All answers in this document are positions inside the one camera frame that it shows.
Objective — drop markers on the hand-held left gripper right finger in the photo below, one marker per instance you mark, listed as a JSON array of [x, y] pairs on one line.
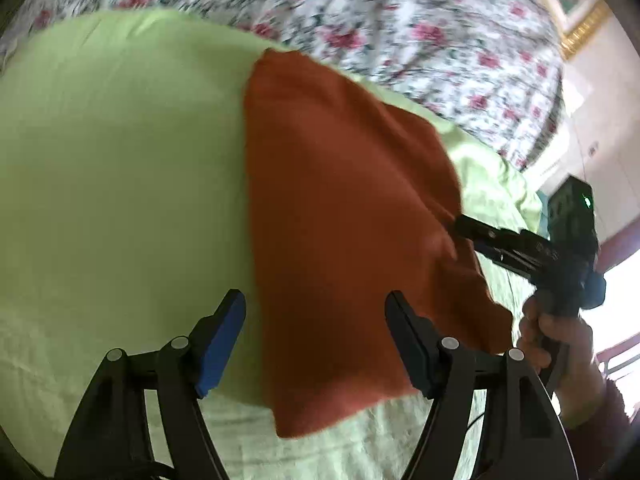
[[412, 345]]

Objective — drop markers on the gold framed painting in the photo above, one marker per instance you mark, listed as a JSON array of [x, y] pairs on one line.
[[565, 5]]

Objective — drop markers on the light green bed sheet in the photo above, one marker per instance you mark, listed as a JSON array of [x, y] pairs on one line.
[[125, 160]]

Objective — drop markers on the pink floral white quilt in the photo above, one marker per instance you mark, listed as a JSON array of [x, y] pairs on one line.
[[400, 20]]

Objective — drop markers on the person's right forearm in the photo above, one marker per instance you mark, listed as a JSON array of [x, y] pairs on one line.
[[602, 435]]

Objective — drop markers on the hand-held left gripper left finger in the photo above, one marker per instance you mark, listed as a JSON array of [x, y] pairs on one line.
[[220, 345]]

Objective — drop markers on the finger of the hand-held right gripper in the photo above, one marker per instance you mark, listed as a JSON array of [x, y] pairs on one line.
[[505, 259], [485, 230]]

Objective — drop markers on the orange knit sweater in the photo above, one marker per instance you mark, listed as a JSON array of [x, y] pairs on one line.
[[350, 220]]

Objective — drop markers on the person's right hand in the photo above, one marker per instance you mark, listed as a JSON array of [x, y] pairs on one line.
[[580, 360]]

